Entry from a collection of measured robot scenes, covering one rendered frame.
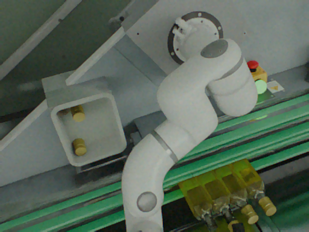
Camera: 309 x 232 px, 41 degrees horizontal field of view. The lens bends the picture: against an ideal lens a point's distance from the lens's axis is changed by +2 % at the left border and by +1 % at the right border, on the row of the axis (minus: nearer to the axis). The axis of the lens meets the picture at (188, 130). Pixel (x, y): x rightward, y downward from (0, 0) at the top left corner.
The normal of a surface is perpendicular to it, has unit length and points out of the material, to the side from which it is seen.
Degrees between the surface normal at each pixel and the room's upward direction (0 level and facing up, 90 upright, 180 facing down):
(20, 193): 90
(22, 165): 0
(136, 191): 44
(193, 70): 86
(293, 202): 89
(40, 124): 0
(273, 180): 89
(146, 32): 5
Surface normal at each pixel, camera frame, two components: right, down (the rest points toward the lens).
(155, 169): 0.65, -0.09
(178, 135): 0.11, -0.08
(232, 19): 0.30, 0.57
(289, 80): -0.10, -0.75
